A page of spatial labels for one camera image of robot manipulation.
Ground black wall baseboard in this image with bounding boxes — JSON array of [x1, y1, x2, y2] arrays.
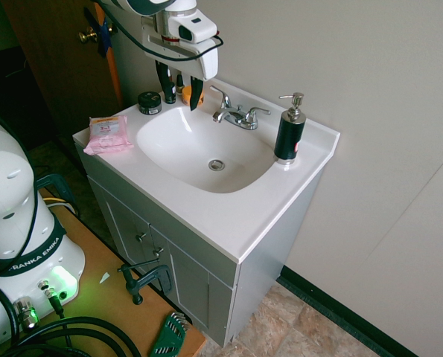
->
[[278, 265, 420, 357]]

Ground thick black cable bundle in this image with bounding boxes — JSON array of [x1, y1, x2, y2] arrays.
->
[[0, 274, 144, 357]]

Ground black chrome soap dispenser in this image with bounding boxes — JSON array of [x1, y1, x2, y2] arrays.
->
[[273, 91, 307, 167]]

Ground chrome two-handle faucet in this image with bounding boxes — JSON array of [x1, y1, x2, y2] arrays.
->
[[209, 85, 272, 131]]

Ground yellow cable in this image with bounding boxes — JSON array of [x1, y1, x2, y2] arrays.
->
[[42, 196, 76, 211]]

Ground brown wooden door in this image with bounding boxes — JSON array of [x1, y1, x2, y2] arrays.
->
[[0, 0, 124, 147]]

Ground black C-clamp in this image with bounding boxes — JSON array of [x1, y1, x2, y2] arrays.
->
[[117, 259, 174, 306]]

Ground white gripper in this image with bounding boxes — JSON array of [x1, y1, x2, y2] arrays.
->
[[142, 17, 221, 113]]

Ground brass door knob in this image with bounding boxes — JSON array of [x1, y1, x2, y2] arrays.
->
[[77, 27, 98, 45]]

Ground pink wet wipes pack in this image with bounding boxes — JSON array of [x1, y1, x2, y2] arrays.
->
[[83, 115, 136, 156]]

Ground large dark C-clamp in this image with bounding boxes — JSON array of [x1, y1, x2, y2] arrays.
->
[[34, 172, 80, 218]]

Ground grey vanity cabinet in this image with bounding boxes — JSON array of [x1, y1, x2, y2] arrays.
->
[[78, 143, 322, 347]]

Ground green hex key set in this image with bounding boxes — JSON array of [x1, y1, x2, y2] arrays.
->
[[147, 312, 188, 357]]

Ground black cosmetic jar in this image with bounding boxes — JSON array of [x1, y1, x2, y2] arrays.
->
[[137, 91, 162, 115]]

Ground white vanity sink top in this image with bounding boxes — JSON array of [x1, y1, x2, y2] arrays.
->
[[72, 78, 341, 265]]

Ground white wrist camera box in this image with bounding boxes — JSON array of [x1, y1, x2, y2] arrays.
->
[[168, 11, 218, 42]]

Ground orange cream jar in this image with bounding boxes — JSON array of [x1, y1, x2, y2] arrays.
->
[[181, 86, 206, 106]]

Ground blue tape strip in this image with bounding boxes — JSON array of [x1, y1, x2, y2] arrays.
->
[[83, 6, 113, 59]]

